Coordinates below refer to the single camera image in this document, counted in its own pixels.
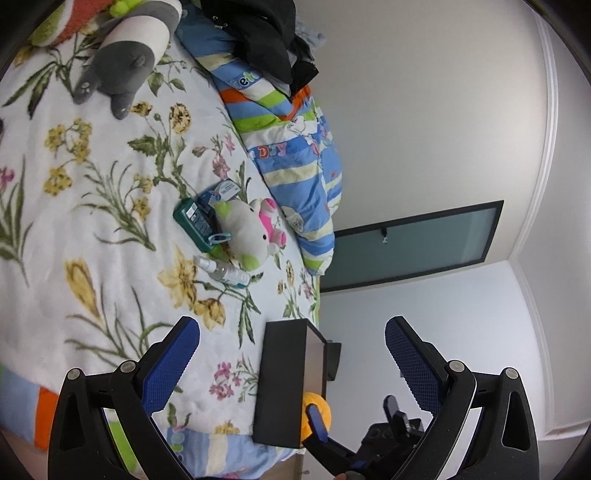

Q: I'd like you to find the black clothing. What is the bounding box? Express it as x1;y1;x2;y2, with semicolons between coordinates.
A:
191;0;320;97

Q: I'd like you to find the orange ball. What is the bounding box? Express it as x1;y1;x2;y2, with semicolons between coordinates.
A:
300;391;332;446

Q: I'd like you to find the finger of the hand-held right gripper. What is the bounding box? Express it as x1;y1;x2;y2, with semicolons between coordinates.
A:
382;394;411;432
302;403;358;476

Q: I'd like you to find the grey blue garment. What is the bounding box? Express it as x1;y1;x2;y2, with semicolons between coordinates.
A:
295;21;329;63

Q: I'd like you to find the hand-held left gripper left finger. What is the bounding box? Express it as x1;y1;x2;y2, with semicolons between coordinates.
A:
46;316;201;480

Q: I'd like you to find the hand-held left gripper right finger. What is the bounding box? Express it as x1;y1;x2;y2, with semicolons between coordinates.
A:
385;316;541;480

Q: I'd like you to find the grey plush toy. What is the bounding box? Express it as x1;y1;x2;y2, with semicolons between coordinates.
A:
74;0;183;121

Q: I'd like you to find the dark green box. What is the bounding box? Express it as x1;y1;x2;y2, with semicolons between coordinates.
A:
174;198;222;254

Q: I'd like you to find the striped cartoon quilt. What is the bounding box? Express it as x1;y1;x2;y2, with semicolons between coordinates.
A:
178;14;343;277

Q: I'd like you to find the red plush toy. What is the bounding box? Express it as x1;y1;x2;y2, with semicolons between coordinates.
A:
28;0;121;47

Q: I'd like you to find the blue white box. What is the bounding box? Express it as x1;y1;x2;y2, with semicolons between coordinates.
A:
198;180;241;208

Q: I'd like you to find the black box white interior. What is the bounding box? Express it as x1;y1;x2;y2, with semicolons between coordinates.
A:
252;318;329;449

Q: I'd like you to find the floral blanket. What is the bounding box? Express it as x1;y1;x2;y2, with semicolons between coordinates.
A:
0;0;324;444

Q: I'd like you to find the frosted glass door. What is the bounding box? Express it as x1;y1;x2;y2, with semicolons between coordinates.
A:
320;200;505;294

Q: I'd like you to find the clear spray bottle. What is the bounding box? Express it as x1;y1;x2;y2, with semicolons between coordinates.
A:
193;255;252;289

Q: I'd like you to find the white pink green plush toy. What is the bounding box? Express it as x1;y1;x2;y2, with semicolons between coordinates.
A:
215;198;287;272

